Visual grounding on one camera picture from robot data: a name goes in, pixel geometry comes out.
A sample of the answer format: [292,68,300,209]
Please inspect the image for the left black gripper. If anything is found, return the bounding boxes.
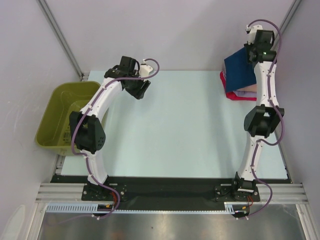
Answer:
[124,70,150,100]

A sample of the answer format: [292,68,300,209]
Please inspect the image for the dark blue t shirt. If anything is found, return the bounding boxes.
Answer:
[224,47,257,93]

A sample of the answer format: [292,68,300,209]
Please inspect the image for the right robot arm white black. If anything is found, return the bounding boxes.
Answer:
[230,25,285,201]

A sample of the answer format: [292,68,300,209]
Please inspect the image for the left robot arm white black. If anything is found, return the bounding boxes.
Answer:
[69,56,158,201]

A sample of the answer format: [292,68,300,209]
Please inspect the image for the folded pink t shirt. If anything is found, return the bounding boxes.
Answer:
[224,65,257,93]

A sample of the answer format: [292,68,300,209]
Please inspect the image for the folded lilac t shirt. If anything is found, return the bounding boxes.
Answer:
[234,90,257,98]

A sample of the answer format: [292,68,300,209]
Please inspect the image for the folded red t shirt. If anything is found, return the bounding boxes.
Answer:
[219,71,257,102]

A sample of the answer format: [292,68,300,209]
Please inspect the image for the olive green plastic basket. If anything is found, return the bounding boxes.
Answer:
[35,81,101,156]

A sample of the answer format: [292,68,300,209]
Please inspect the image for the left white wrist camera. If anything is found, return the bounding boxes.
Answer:
[139,59,154,78]

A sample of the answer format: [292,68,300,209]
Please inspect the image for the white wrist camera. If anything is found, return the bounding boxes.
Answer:
[245,24,263,45]
[139,59,154,78]

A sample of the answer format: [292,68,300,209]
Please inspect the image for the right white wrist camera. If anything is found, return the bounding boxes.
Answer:
[245,24,263,45]

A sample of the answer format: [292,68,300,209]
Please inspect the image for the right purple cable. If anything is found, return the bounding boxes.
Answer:
[234,18,286,220]

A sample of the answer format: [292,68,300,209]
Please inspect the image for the purple cable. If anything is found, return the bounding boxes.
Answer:
[70,57,161,221]
[234,18,286,220]

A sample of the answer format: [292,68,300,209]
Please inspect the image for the left aluminium frame post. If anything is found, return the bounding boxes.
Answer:
[36,0,85,81]

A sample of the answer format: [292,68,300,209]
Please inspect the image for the aluminium frame post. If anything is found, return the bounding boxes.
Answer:
[36,0,85,81]
[278,0,303,37]

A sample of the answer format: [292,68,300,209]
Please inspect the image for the right aluminium frame post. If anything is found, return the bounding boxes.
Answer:
[278,0,303,37]

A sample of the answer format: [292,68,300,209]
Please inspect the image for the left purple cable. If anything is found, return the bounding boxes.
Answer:
[70,57,161,221]

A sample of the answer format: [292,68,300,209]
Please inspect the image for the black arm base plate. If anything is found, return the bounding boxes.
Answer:
[81,176,260,212]

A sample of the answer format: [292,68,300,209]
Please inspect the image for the white slotted cable duct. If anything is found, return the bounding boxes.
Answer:
[45,202,248,215]

